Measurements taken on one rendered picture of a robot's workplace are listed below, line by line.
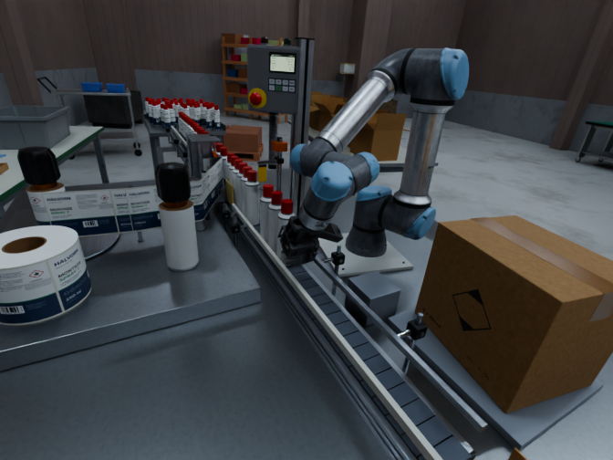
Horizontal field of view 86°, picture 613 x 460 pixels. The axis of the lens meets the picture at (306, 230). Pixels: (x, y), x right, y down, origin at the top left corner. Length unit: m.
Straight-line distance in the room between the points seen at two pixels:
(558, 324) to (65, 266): 0.97
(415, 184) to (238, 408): 0.74
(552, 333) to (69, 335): 0.93
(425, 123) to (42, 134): 2.55
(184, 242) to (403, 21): 12.50
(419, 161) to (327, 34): 11.09
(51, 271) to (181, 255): 0.29
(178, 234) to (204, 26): 10.56
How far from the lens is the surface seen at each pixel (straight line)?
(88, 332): 0.89
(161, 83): 11.38
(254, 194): 1.18
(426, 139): 0.99
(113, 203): 1.15
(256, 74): 1.13
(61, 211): 1.18
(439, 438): 0.68
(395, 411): 0.65
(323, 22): 11.97
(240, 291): 0.90
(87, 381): 0.85
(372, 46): 11.41
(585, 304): 0.71
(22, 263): 0.89
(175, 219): 0.93
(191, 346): 0.84
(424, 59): 0.98
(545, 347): 0.71
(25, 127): 2.96
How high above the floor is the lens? 1.42
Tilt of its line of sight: 26 degrees down
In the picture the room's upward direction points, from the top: 4 degrees clockwise
